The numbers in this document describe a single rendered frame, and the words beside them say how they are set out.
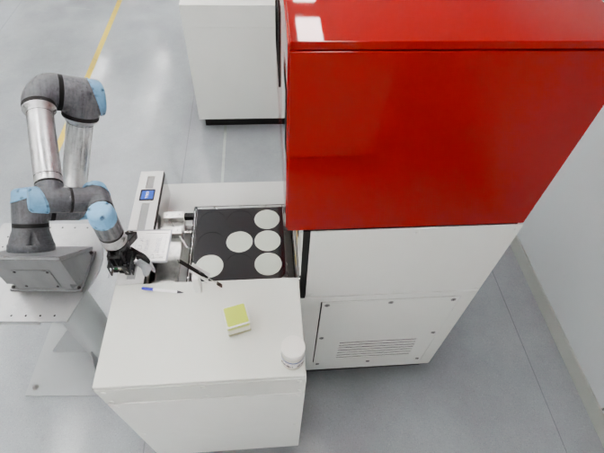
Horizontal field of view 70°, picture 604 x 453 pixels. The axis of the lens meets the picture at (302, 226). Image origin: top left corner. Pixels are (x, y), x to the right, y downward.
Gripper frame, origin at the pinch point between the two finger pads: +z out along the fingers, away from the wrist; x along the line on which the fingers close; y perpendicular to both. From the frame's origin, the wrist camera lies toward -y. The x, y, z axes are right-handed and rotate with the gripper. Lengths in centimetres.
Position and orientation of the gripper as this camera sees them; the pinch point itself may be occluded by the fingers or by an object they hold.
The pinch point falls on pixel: (133, 271)
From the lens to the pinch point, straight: 163.7
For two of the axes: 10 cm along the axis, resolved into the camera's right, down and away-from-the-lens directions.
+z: -0.3, 6.3, 7.8
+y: 0.7, 7.8, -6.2
